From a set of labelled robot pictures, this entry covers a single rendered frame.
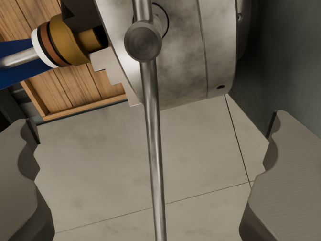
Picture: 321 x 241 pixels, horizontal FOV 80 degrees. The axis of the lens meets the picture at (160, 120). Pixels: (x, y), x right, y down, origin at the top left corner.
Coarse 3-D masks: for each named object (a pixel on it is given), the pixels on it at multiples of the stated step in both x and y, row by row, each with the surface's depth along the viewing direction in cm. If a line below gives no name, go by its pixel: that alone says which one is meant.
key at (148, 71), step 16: (144, 0) 11; (144, 16) 12; (144, 64) 13; (144, 80) 14; (144, 96) 15; (160, 144) 16; (160, 160) 17; (160, 176) 17; (160, 192) 17; (160, 208) 18; (160, 224) 19; (160, 240) 19
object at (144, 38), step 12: (132, 24) 11; (144, 24) 11; (156, 24) 12; (132, 36) 11; (144, 36) 11; (156, 36) 11; (132, 48) 11; (144, 48) 11; (156, 48) 11; (144, 60) 12
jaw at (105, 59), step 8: (96, 56) 32; (104, 56) 32; (112, 56) 32; (96, 64) 33; (104, 64) 33; (112, 64) 33; (112, 72) 33; (120, 72) 33; (112, 80) 33; (120, 80) 33; (128, 88) 34; (128, 96) 34; (136, 96) 34; (136, 104) 34
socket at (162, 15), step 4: (152, 4) 17; (156, 4) 17; (152, 8) 18; (156, 8) 18; (160, 8) 18; (156, 12) 18; (160, 12) 18; (164, 12) 18; (160, 16) 18; (164, 16) 18; (160, 20) 18; (164, 20) 18; (164, 24) 18; (164, 28) 18; (164, 32) 19
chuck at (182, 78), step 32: (96, 0) 17; (128, 0) 17; (160, 0) 17; (192, 0) 17; (192, 32) 19; (128, 64) 20; (160, 64) 21; (192, 64) 21; (160, 96) 25; (192, 96) 27
